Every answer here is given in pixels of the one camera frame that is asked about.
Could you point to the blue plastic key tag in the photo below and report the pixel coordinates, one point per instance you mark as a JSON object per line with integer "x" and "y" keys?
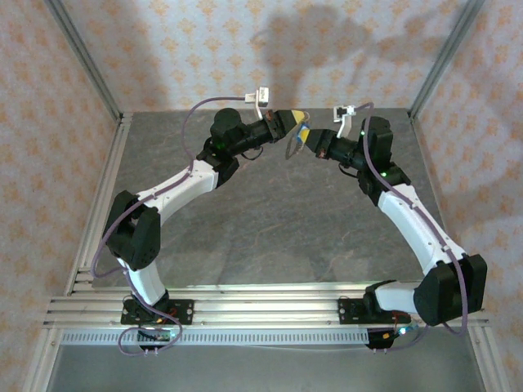
{"x": 302, "y": 134}

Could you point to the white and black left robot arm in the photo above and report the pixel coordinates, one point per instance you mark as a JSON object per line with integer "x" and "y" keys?
{"x": 180, "y": 188}

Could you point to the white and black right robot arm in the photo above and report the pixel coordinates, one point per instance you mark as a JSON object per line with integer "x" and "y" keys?
{"x": 412, "y": 228}

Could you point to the small circuit board with LED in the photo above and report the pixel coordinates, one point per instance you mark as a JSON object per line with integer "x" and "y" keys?
{"x": 398, "y": 332}
{"x": 157, "y": 336}

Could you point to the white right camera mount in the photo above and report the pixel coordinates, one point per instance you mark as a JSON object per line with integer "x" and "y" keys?
{"x": 345, "y": 128}

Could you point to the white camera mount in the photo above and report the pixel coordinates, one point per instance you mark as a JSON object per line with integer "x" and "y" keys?
{"x": 258, "y": 111}
{"x": 345, "y": 128}

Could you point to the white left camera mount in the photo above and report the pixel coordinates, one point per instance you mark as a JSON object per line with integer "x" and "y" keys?
{"x": 258, "y": 111}

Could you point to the aluminium frame post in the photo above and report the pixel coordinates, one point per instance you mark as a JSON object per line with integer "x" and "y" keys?
{"x": 87, "y": 61}
{"x": 442, "y": 61}

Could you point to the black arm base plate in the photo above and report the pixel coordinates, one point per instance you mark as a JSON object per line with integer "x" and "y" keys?
{"x": 349, "y": 310}
{"x": 184, "y": 311}

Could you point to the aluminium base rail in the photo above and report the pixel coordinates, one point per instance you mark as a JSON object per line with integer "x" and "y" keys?
{"x": 265, "y": 306}

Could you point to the aluminium frame bar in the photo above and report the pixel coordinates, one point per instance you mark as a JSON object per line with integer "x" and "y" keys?
{"x": 41, "y": 363}
{"x": 488, "y": 359}

